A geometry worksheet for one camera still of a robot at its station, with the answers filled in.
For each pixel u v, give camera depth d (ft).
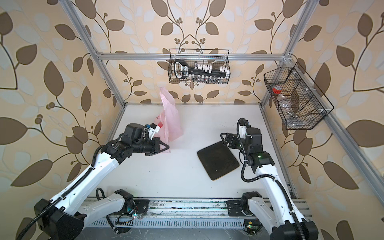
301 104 2.40
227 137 2.27
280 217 1.31
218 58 2.99
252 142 1.87
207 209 2.47
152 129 2.27
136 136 1.93
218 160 2.93
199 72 2.77
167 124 2.71
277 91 2.91
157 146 2.08
